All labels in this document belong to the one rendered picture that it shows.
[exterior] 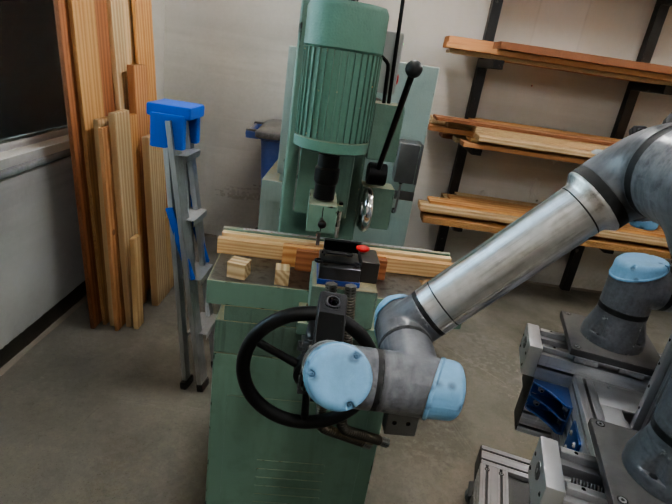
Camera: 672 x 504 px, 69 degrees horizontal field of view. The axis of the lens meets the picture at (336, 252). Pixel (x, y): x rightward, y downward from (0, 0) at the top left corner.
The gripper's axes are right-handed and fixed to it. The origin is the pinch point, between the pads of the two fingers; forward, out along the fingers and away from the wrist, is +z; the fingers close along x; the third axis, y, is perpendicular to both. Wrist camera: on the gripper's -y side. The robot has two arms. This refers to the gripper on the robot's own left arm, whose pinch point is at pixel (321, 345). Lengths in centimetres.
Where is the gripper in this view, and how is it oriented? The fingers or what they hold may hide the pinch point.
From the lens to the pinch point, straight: 91.3
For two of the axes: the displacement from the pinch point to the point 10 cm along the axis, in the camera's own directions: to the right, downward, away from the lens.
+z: -1.0, 1.4, 9.9
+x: 9.8, 1.7, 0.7
